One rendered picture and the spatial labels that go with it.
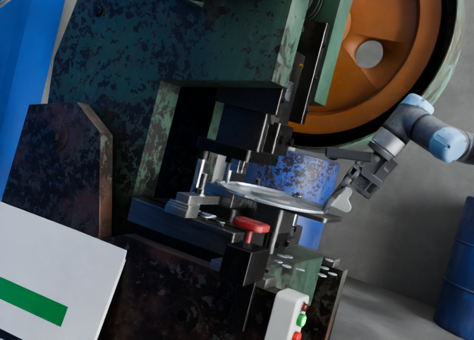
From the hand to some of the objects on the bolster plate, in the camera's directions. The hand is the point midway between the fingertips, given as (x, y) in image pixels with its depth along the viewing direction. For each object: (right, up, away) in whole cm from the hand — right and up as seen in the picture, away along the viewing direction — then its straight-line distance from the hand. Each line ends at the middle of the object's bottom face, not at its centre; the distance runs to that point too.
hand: (323, 207), depth 149 cm
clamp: (-33, -2, -3) cm, 33 cm away
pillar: (-33, +2, +8) cm, 34 cm away
